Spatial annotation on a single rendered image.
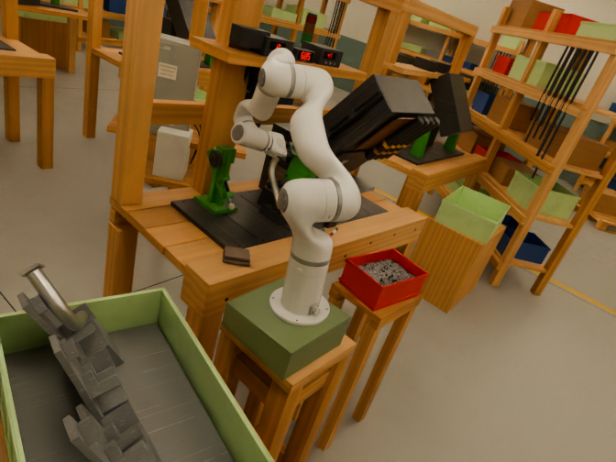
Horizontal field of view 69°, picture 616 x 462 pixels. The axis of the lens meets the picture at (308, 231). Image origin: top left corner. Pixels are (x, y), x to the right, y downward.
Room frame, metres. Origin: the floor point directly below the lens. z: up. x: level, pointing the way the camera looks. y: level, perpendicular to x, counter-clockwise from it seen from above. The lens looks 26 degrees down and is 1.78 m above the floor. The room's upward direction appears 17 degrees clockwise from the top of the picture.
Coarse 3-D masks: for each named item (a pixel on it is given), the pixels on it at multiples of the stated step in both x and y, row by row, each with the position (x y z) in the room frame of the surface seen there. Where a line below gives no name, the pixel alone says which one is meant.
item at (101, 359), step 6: (96, 354) 0.75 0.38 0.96; (102, 354) 0.76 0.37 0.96; (108, 354) 0.76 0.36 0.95; (84, 360) 0.73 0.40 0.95; (90, 360) 0.74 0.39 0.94; (96, 360) 0.74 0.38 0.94; (102, 360) 0.75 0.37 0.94; (108, 360) 0.76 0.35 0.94; (96, 366) 0.74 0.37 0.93; (102, 366) 0.74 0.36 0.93; (108, 366) 0.75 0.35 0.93; (114, 366) 0.75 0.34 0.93; (96, 372) 0.73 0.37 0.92
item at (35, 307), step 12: (24, 300) 0.67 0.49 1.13; (36, 300) 0.69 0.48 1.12; (36, 312) 0.67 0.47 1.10; (48, 312) 0.76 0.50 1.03; (48, 324) 0.69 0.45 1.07; (60, 324) 0.78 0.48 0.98; (60, 336) 0.71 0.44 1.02; (96, 336) 0.83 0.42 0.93; (108, 336) 0.89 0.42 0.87; (84, 348) 0.80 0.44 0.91; (96, 348) 0.80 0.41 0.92; (108, 348) 0.81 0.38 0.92; (120, 360) 0.84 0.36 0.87
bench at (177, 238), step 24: (144, 192) 1.74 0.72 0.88; (168, 192) 1.80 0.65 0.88; (192, 192) 1.88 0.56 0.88; (120, 216) 1.61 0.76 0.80; (144, 216) 1.54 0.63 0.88; (168, 216) 1.60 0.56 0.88; (120, 240) 1.58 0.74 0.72; (168, 240) 1.42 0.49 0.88; (192, 240) 1.48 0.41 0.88; (120, 264) 1.58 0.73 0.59; (120, 288) 1.59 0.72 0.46; (192, 312) 1.25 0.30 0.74; (216, 336) 1.28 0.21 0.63
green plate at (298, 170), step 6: (294, 156) 1.92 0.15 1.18; (294, 162) 1.91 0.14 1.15; (300, 162) 1.90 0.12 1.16; (288, 168) 1.91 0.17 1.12; (294, 168) 1.90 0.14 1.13; (300, 168) 1.88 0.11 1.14; (306, 168) 1.87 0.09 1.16; (288, 174) 1.90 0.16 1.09; (294, 174) 1.88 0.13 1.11; (300, 174) 1.87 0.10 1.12; (306, 174) 1.85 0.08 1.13; (312, 174) 1.90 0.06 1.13; (288, 180) 1.89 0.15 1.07
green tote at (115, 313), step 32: (160, 288) 1.04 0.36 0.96; (0, 320) 0.77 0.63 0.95; (32, 320) 0.81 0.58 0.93; (128, 320) 0.98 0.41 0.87; (160, 320) 1.02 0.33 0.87; (0, 352) 0.68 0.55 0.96; (192, 352) 0.87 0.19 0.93; (0, 384) 0.67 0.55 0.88; (192, 384) 0.85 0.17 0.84; (224, 384) 0.77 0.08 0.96; (224, 416) 0.74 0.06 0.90; (256, 448) 0.65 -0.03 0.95
